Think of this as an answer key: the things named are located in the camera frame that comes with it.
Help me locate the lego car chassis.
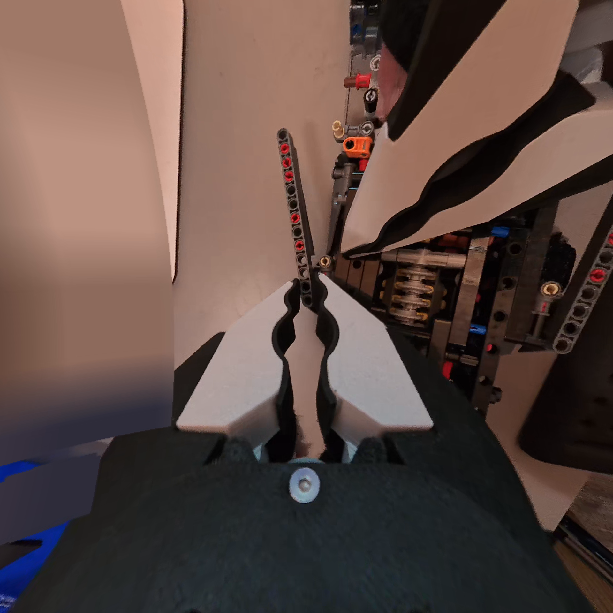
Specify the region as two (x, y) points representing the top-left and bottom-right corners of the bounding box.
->
(276, 0), (613, 417)

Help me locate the blue plastic bin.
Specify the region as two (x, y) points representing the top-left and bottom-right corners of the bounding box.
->
(0, 519), (72, 613)

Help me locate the person's right hand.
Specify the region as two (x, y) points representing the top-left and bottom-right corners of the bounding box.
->
(376, 53), (406, 123)

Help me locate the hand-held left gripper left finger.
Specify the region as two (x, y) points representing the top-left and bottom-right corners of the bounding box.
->
(176, 281), (300, 460)

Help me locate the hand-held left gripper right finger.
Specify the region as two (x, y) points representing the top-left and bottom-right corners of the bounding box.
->
(314, 274), (434, 461)

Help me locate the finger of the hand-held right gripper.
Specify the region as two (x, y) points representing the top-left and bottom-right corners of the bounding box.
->
(383, 84), (613, 242)
(341, 0), (594, 252)

